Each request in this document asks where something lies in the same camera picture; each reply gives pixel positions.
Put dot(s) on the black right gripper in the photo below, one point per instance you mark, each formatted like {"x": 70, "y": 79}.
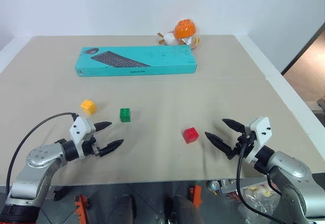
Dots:
{"x": 243, "y": 145}

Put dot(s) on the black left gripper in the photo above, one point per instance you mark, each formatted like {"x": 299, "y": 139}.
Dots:
{"x": 88, "y": 146}

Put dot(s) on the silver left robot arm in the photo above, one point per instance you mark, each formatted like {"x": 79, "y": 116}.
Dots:
{"x": 38, "y": 158}

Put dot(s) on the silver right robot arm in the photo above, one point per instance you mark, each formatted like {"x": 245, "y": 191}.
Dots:
{"x": 292, "y": 168}

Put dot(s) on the green toy building block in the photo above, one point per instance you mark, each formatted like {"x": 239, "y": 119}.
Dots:
{"x": 125, "y": 115}

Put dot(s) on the yellow toy building block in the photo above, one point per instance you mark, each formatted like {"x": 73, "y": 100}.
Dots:
{"x": 88, "y": 106}

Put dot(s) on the red toy building block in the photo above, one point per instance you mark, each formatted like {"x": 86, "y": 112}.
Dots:
{"x": 190, "y": 135}

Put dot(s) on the small blue capped bottle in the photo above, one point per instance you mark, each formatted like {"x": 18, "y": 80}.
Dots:
{"x": 214, "y": 186}

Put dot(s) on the orange table clamp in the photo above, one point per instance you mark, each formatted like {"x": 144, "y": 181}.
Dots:
{"x": 81, "y": 208}
{"x": 196, "y": 194}

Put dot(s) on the clear plastic bag with items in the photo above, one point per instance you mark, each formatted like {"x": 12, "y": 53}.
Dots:
{"x": 256, "y": 198}

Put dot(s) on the teal keyboard box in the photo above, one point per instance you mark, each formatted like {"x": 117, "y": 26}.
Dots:
{"x": 157, "y": 61}

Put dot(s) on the white and brown small toy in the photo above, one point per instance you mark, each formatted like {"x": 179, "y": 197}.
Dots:
{"x": 168, "y": 38}

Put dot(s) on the orange plastic toy bowl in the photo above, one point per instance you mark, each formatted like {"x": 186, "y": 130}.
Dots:
{"x": 185, "y": 28}

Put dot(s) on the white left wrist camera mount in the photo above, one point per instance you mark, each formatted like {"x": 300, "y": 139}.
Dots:
{"x": 80, "y": 130}

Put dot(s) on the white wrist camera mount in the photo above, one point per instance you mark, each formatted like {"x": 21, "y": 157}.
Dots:
{"x": 80, "y": 130}
{"x": 261, "y": 130}

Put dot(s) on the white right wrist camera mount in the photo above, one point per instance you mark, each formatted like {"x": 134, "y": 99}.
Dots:
{"x": 261, "y": 130}

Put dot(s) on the dark brown door frame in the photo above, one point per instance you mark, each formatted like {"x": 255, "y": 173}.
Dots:
{"x": 302, "y": 48}

